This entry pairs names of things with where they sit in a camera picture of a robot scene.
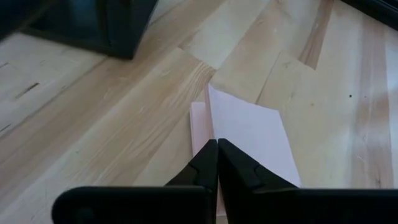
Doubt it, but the black aluminium table frame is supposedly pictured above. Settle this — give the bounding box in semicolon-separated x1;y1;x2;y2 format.
340;0;398;32

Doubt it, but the black mesh desk organizer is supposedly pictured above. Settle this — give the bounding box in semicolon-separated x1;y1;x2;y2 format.
0;0;160;60

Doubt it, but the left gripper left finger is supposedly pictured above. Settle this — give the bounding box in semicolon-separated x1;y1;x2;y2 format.
51;138;220;224

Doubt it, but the pink sticky note pad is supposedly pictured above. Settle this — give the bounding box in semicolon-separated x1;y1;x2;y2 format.
189;83;302;218

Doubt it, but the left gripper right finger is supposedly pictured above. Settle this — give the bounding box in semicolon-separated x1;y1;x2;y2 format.
218;138;398;224

